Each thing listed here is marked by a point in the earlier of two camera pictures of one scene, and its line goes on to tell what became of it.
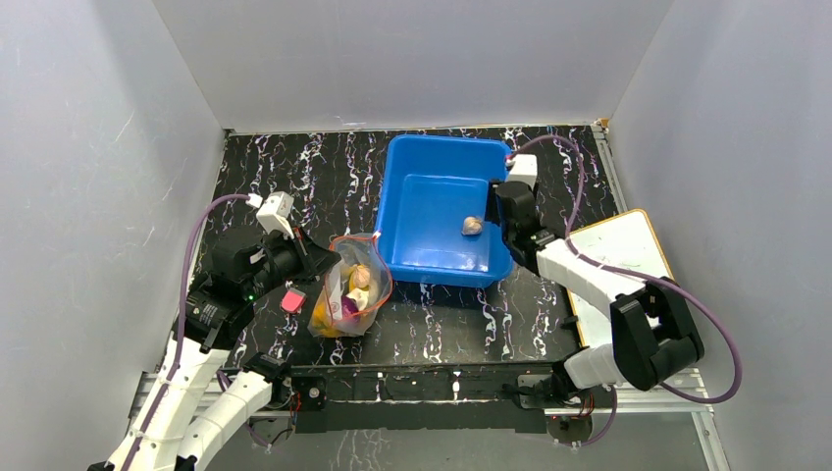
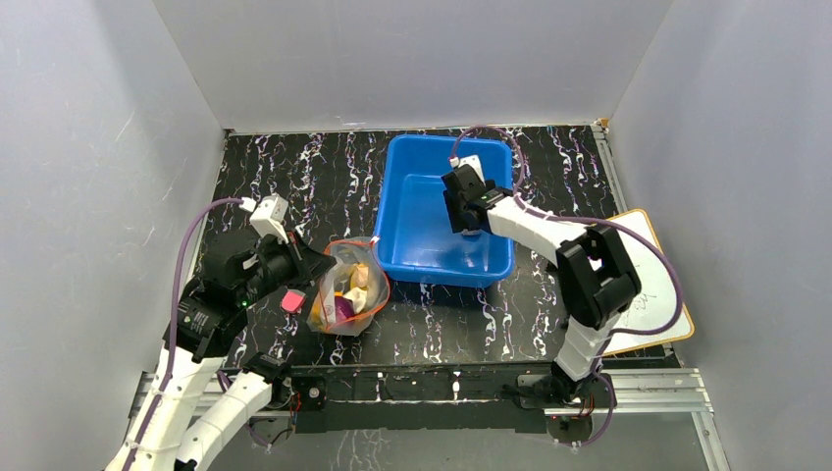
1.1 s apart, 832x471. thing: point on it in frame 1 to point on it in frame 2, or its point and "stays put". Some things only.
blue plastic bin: x=433 y=221 stays put
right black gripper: x=510 y=194 to x=463 y=216
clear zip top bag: x=358 y=282 stays put
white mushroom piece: x=360 y=296 stays put
